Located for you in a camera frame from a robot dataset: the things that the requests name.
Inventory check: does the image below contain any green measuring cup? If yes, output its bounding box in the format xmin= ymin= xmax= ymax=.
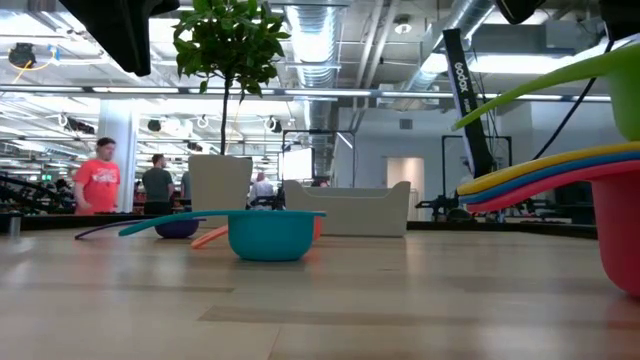
xmin=452 ymin=43 xmax=640 ymax=142

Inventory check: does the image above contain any black Godox softbox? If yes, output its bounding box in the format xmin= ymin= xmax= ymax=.
xmin=442 ymin=28 xmax=495 ymax=179

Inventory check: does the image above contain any black cable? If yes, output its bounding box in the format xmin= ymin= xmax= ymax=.
xmin=531 ymin=38 xmax=615 ymax=161

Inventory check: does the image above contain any silver ventilation duct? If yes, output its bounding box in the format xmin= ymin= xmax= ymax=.
xmin=283 ymin=0 xmax=346 ymax=131
xmin=399 ymin=0 xmax=501 ymax=96

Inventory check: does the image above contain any white planter pot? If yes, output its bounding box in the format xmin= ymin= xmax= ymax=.
xmin=188 ymin=153 xmax=254 ymax=228

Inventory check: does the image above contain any green leafy tree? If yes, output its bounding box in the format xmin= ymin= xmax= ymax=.
xmin=172 ymin=0 xmax=291 ymax=156

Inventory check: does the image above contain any white basket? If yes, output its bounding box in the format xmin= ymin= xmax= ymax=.
xmin=283 ymin=180 xmax=412 ymax=238

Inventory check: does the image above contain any orange measuring cup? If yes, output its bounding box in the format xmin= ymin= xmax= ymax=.
xmin=190 ymin=215 xmax=324 ymax=250

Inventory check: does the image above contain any teal measuring cup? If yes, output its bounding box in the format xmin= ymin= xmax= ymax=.
xmin=118 ymin=209 xmax=327 ymax=263

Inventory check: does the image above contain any black ceiling-mounted device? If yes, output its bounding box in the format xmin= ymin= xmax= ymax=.
xmin=7 ymin=42 xmax=39 ymax=69

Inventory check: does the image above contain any bright white monitor screen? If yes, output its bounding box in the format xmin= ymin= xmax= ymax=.
xmin=281 ymin=147 xmax=314 ymax=182

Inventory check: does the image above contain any white column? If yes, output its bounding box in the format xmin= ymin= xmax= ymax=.
xmin=97 ymin=98 xmax=140 ymax=214

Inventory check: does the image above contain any indigo measuring cup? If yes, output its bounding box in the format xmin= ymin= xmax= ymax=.
xmin=74 ymin=217 xmax=207 ymax=240

